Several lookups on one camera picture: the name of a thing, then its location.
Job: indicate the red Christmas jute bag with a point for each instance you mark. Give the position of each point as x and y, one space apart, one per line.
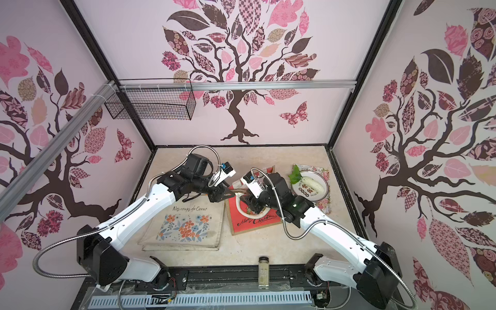
241 218

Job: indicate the white slotted cable duct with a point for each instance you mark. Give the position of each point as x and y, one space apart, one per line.
217 299

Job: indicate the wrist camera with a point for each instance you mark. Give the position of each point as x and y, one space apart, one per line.
225 171
252 183

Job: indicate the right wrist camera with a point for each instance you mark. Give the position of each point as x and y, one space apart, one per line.
252 183

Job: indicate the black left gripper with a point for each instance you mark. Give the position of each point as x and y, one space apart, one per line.
218 194

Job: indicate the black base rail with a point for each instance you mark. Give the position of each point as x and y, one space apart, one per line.
375 284

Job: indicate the aluminium rail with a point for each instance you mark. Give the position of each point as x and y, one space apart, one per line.
255 85
13 194

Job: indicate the spice jar pale contents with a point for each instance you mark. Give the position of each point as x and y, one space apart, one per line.
263 272

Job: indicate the black vertical frame post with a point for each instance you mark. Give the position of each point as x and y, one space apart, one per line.
82 27
379 38

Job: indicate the black vertical frame post left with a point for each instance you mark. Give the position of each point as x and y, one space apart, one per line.
82 27

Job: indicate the black vertical frame post right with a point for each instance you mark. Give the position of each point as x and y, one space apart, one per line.
379 38

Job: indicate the aluminium rail back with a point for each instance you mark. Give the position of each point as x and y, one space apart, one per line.
255 85

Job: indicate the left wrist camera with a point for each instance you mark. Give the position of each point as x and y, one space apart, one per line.
225 171

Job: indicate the white plate with pattern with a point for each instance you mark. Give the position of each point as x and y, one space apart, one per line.
312 197

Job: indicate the black wire basket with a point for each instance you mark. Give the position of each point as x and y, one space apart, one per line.
153 99

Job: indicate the floral placemat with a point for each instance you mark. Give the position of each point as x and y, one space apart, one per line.
325 204

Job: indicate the canvas tote bag orange handles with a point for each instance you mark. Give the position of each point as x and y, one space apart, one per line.
195 225

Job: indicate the white radish with leaves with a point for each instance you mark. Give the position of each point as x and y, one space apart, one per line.
307 179

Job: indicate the aluminium rail left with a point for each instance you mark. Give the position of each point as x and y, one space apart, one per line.
13 194

